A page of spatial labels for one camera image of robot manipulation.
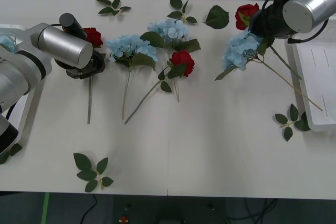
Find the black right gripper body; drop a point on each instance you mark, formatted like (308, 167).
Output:
(267, 23)

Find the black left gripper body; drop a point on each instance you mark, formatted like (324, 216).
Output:
(89, 70)

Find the red rose with long stem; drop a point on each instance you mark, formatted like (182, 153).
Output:
(242, 15)

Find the red rose with straight stem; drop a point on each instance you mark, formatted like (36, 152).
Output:
(93, 36)

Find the pale blue flower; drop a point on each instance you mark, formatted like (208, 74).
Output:
(239, 48)
(170, 28)
(4, 41)
(123, 45)

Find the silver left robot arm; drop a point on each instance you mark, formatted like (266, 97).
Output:
(65, 45)

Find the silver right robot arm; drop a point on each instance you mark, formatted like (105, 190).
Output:
(309, 6)

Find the pale blue flower, long stem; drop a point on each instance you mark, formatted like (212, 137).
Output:
(239, 48)

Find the large loose green leaf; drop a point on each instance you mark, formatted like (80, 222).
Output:
(218, 16)

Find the shallow white box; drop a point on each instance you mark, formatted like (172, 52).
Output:
(13, 26)
(315, 77)

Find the loose twig with green leaves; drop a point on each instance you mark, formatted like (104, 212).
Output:
(294, 112)
(115, 3)
(176, 3)
(15, 149)
(82, 161)

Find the pale blue flower, broad leaves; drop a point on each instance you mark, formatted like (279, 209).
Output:
(170, 28)

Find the red rose with curved stem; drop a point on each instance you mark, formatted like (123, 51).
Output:
(183, 61)

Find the red button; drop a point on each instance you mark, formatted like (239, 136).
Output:
(123, 219)

